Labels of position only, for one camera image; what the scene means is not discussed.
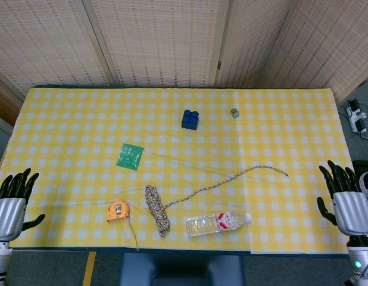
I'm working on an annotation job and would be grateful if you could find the white power strip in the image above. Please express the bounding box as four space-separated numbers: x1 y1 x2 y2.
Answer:
345 100 368 134

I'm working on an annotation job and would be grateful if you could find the woven folding screen panel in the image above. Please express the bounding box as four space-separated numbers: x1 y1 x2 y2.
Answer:
215 0 292 89
0 0 119 99
261 0 368 104
82 0 231 88

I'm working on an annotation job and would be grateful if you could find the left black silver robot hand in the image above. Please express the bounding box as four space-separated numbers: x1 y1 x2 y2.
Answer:
0 168 46 242

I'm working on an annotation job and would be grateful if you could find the blue building block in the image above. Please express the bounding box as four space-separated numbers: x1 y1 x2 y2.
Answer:
181 109 201 131

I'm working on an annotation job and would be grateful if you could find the green sachet packet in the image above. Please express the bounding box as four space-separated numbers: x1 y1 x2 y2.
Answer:
116 142 145 171

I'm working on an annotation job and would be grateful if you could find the clear plastic water bottle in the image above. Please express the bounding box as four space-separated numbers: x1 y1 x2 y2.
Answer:
185 210 252 238

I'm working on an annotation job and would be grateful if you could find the yellow white checked tablecloth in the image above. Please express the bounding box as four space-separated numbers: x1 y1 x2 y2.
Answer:
0 87 368 256

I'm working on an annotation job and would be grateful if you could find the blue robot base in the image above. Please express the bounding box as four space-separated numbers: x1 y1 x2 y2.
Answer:
120 253 245 286

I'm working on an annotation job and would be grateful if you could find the braided rope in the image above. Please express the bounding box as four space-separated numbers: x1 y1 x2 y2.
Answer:
144 166 289 238

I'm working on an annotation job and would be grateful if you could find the orange tape measure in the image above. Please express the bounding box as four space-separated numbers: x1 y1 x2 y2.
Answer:
106 200 141 251

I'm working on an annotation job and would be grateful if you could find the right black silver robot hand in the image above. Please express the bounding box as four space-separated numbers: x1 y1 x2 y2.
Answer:
317 160 368 237

